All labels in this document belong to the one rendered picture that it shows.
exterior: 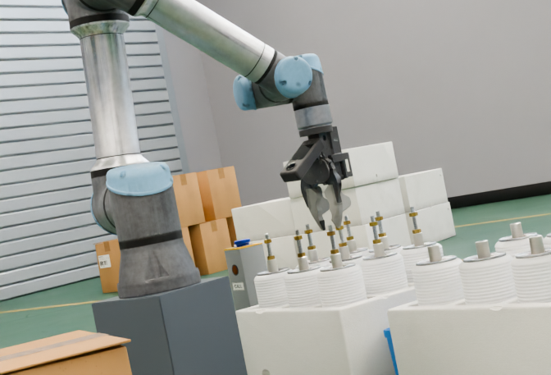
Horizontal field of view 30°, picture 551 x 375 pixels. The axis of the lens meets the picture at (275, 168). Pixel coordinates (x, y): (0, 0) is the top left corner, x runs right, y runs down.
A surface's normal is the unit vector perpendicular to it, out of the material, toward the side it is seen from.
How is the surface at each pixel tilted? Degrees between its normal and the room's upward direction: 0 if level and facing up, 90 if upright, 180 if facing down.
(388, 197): 90
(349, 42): 90
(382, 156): 90
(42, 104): 90
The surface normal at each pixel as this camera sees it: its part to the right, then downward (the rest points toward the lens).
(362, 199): 0.76, -0.16
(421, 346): -0.78, 0.15
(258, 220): -0.59, 0.11
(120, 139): 0.34, -0.08
